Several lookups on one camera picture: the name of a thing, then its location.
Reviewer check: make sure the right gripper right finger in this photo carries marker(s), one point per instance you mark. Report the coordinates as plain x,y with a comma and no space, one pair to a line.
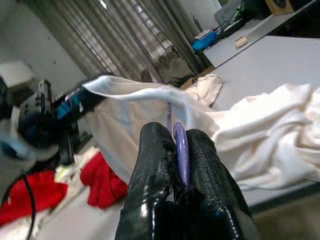
210,190

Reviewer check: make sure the red cloth white trim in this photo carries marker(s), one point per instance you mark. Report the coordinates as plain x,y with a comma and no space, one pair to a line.
30,197

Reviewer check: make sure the blue plastic object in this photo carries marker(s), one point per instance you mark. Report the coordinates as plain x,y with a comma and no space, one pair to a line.
203,41

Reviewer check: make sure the grey brown curtain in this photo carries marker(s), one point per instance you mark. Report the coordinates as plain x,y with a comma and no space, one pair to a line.
112,32

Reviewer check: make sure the white printed t-shirt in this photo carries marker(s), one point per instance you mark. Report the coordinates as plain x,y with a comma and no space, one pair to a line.
120,120

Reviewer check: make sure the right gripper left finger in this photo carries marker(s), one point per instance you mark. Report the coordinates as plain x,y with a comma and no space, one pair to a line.
150,180

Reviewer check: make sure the grey flat box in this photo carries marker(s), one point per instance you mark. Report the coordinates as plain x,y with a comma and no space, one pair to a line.
230,15

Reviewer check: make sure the plain white garment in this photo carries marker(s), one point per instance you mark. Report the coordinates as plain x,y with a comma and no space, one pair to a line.
270,140

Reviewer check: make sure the small wooden block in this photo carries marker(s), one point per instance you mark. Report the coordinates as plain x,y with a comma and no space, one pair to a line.
241,42

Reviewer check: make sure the beige cloth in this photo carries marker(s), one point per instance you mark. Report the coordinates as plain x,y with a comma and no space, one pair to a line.
207,87

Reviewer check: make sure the purple plastic hanger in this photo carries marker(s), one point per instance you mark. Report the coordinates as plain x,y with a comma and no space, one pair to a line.
182,150

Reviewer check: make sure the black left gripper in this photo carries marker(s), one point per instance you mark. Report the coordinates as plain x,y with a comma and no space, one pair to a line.
42,120

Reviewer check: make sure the wooden speaker box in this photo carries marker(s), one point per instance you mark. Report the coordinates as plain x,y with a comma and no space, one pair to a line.
278,6

